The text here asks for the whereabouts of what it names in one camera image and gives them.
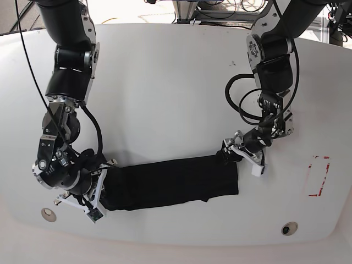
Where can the table grommet hole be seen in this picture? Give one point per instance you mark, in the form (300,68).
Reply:
(48,215)
(289,228)

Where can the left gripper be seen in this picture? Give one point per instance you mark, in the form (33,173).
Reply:
(250,146)

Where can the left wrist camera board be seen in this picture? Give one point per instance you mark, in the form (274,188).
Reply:
(259,170)

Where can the black t-shirt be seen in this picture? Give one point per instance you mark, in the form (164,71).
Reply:
(171,182)

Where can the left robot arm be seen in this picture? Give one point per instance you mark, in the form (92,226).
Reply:
(274,61)

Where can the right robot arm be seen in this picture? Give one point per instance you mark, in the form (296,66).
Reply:
(58,165)

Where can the left table grommet hole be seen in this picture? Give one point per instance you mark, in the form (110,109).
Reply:
(48,215)

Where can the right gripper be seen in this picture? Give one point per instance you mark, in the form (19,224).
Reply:
(86,195)

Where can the right table grommet hole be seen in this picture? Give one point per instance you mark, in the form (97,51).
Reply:
(289,228)

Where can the red tape rectangle marking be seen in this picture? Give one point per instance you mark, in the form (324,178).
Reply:
(316,176)

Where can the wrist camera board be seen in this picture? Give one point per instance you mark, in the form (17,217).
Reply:
(94,215)
(259,170)

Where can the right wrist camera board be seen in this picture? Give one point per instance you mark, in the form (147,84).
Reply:
(94,215)

